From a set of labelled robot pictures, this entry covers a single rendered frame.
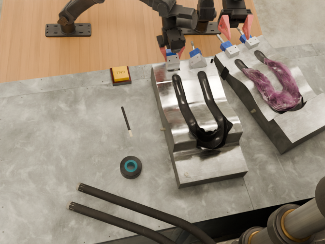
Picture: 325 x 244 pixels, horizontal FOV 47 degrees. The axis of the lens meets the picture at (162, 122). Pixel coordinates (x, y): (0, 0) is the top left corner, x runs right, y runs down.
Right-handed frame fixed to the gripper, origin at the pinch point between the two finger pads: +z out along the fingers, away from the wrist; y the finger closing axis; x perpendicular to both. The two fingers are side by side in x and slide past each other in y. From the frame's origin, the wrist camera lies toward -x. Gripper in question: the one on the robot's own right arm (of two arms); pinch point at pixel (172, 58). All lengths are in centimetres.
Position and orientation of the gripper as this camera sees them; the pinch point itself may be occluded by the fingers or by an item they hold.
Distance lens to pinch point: 148.1
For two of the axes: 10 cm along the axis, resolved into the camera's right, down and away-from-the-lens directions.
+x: -2.0, -6.7, 7.2
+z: 0.8, 7.2, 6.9
